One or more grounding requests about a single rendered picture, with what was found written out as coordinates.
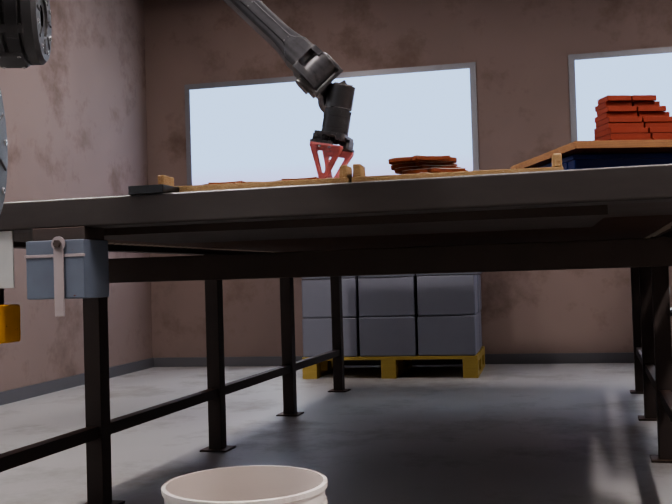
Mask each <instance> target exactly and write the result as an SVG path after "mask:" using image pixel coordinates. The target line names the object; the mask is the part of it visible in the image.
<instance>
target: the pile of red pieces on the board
mask: <svg viewBox="0 0 672 504"><path fill-rule="evenodd" d="M665 111H666V106H660V101H656V95H632V96H631V95H607V96H605V97H603V98H601V99H599V100H598V106H596V107H595V112H597V117H596V118H595V123H596V128H595V129H594V139H595V140H593V141H606V140H672V116H670V113H669V112H665Z"/></svg>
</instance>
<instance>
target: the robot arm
mask: <svg viewBox="0 0 672 504"><path fill-rule="evenodd" d="M223 1H224V2H225V3H226V4H227V5H228V6H229V7H231V8H232V9H233V10H234V11H235V12H236V13H237V14H238V15H239V16H240V17H241V18H242V19H243V20H244V21H245V22H246V23H247V24H249V25H250V26H251V27H252V28H253V29H254V30H255V31H256V32H257V33H258V34H259V35H260V36H261V37H262V38H263V39H264V40H266V41H267V42H268V43H269V44H270V45H271V46H272V47H273V48H274V49H275V50H276V51H277V53H278V54H279V55H280V56H281V58H282V59H283V61H284V62H285V64H286V66H287V67H288V68H290V69H291V70H292V71H293V75H294V76H295V77H296V78H297V79H296V80H295V82H296V84H297V85H298V87H299V88H300V89H301V90H302V91H303V92H304V93H305V94H308V93H309V94H310V95H311V97H312V98H313V99H314V98H315V97H316V98H317V99H318V105H319V108H320V109H321V111H322V112H323V113H324V117H323V124H322V130H321V131H319V130H315V131H314V133H313V138H312V139H310V148H311V152H312V155H313V159H314V162H315V166H316V170H317V174H318V178H319V179H324V178H339V172H340V168H339V169H338V171H337V173H336V174H335V176H334V177H332V172H331V170H332V168H333V166H334V165H335V163H336V161H337V159H338V157H339V158H344V161H343V162H342V164H341V166H342V165H348V163H349V162H350V160H351V159H352V158H353V156H354V150H353V146H354V143H353V139H351V138H350V137H348V133H349V126H350V120H351V113H352V112H350V111H352V107H353V100H354V94H355V87H353V85H349V84H347V83H346V81H345V80H343V81H342V82H340V83H338V82H334V83H332V81H333V80H334V79H335V78H336V77H337V76H338V75H339V74H340V73H342V72H343V70H342V68H341V67H340V66H339V65H338V64H337V63H336V62H335V61H334V60H333V59H332V57H331V56H330V55H329V54H327V53H326V52H323V51H322V50H321V49H320V48H318V47H317V46H316V45H315V44H314V45H313V44H312V43H311V42H310V41H309V40H308V39H307V38H306V37H303V36H301V35H300V34H298V33H297V32H295V31H294V30H292V29H291V28H290V27H289V26H287V25H286V24H285V23H284V22H283V21H282V20H281V19H280V18H279V17H278V16H277V15H276V14H275V13H273V12H272V11H271V10H270V9H269V8H268V7H267V6H266V5H265V4H264V3H263V2H262V1H261V0H223ZM334 72H335V73H334ZM333 73H334V74H333ZM332 74H333V75H332ZM331 75H332V76H331ZM333 144H335V145H333ZM338 144H339V145H338ZM319 150H320V151H322V153H323V158H324V163H325V168H326V170H325V172H324V173H323V172H322V169H321V164H320V160H319V155H318V151H319ZM330 157H331V159H330Z"/></svg>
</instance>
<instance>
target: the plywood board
mask: <svg viewBox="0 0 672 504"><path fill-rule="evenodd" d="M556 153H561V154H562V158H564V157H567V156H570V155H573V154H614V153H672V140H606V141H574V142H572V143H569V144H567V145H564V146H562V147H559V148H557V149H554V150H552V151H549V152H547V153H544V154H542V155H539V156H537V157H534V158H532V159H529V160H527V161H524V162H522V163H519V164H517V165H514V166H512V167H511V169H520V168H537V167H540V166H542V165H545V164H548V163H551V158H552V155H553V154H556Z"/></svg>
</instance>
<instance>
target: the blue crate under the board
mask: <svg viewBox="0 0 672 504"><path fill-rule="evenodd" d="M656 164H672V153H614V154H573V155H570V156H567V157H564V158H562V166H563V167H564V170H570V169H587V168H604V167H621V166H639V165H656Z"/></svg>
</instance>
